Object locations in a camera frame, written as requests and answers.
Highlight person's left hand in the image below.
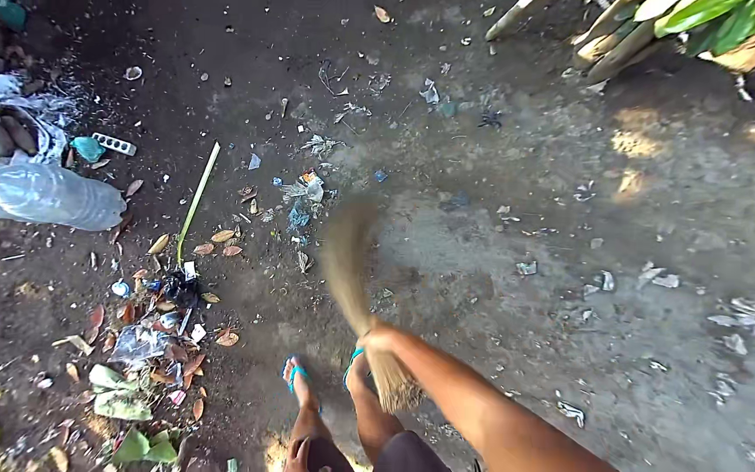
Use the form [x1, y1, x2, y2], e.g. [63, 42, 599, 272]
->
[284, 438, 313, 472]

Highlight person's right hand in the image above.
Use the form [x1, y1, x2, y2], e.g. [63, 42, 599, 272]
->
[357, 316, 407, 356]

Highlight brown bristle hand broom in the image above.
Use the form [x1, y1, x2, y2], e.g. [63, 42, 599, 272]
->
[319, 195, 426, 414]

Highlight person's right forearm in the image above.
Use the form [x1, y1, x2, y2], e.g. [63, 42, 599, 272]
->
[392, 326, 620, 472]

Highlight person's legs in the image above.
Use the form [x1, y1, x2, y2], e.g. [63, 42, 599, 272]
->
[281, 340, 452, 472]

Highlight crumpled blue plastic scrap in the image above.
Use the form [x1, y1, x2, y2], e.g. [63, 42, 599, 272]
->
[287, 202, 312, 232]

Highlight orange and silver wrapper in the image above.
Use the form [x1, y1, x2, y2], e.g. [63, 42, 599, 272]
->
[300, 169, 325, 203]

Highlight black plastic bag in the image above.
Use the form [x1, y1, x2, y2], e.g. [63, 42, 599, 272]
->
[161, 270, 202, 308]

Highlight frayed whitish fibre tuft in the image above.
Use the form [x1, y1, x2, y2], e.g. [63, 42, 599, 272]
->
[300, 134, 347, 159]

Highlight heap of leaves and litter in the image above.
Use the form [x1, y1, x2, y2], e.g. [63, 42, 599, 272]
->
[52, 262, 221, 460]

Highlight black white crumpled wrapper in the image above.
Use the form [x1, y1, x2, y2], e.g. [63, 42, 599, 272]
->
[557, 400, 586, 429]

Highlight long pale green stalk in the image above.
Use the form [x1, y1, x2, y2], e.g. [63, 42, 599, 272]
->
[177, 142, 221, 268]

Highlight clear crumpled plastic wrapper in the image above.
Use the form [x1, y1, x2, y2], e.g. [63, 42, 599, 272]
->
[108, 326, 173, 369]

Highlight green leaf scraps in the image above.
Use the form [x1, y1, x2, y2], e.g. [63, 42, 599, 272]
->
[111, 427, 179, 465]

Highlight pale green folded husk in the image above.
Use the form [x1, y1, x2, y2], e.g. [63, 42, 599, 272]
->
[88, 364, 153, 422]

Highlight white strip with dark holes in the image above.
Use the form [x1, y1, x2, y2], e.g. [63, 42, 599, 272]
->
[92, 132, 137, 157]

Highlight crumpled teal plastic piece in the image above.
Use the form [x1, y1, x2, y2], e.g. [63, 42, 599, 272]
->
[70, 136, 106, 164]

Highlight large clear plastic bottle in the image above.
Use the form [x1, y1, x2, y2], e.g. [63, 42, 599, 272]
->
[0, 155, 128, 232]

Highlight round grey wooden pole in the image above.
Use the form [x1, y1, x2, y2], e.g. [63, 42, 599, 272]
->
[485, 0, 534, 42]

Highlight white woven plastic sack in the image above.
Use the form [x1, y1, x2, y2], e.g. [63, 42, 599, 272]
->
[0, 73, 78, 166]

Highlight crumpled whitish leaf litter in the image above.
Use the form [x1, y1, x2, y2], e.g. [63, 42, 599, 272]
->
[708, 297, 755, 356]

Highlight bundle of wooden poles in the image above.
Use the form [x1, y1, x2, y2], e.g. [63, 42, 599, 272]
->
[572, 0, 665, 86]

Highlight green leafy plant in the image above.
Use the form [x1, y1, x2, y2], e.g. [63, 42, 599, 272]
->
[634, 0, 755, 56]

